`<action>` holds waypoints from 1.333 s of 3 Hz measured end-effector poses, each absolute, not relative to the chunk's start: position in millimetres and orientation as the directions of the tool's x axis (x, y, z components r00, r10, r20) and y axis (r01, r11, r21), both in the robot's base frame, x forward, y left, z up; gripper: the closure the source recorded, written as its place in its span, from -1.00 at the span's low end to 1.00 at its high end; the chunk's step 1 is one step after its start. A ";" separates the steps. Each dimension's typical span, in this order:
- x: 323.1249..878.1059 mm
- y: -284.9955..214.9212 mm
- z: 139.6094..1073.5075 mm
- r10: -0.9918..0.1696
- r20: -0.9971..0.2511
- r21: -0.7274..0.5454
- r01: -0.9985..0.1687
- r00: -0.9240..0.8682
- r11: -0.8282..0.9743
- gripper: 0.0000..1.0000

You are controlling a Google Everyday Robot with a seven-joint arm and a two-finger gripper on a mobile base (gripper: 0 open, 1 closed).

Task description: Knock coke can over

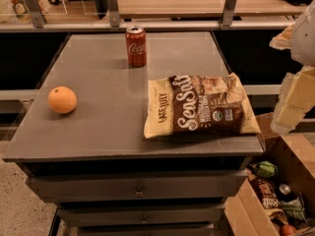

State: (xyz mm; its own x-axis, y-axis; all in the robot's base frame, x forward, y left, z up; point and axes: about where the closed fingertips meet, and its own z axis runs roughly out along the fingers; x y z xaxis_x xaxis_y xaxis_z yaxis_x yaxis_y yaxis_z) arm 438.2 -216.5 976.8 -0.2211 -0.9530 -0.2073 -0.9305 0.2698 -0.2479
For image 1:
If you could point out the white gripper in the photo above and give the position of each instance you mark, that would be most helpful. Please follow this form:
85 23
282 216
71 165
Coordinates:
304 38

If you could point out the red coke can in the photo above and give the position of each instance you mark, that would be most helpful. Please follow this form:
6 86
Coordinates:
136 46

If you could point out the dark can in box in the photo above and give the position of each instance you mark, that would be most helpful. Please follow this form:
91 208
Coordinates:
284 193

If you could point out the cardboard box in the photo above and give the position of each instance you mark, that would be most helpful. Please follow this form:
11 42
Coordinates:
294 156

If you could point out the green snack bag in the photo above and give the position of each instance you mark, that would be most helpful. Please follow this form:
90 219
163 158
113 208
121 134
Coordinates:
264 169

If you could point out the sea salt chips bag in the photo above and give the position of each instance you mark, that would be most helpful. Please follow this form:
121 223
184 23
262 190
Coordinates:
199 104

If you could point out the brown chips bag in box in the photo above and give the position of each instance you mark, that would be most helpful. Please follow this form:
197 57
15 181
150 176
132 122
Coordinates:
266 193

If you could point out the red apple in box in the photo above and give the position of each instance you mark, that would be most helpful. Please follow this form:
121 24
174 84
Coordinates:
287 230

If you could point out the wooden desk top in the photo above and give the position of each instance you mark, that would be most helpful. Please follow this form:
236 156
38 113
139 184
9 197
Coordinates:
204 8

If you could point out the grey drawer cabinet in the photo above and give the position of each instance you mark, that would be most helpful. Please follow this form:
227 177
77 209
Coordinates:
95 163

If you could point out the orange fruit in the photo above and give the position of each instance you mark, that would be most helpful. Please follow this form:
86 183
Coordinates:
62 100

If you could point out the orange juice carton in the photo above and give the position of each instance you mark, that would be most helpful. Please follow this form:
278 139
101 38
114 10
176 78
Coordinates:
21 11

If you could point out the metal rail with brackets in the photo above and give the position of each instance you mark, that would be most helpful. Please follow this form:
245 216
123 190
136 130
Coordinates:
81 16

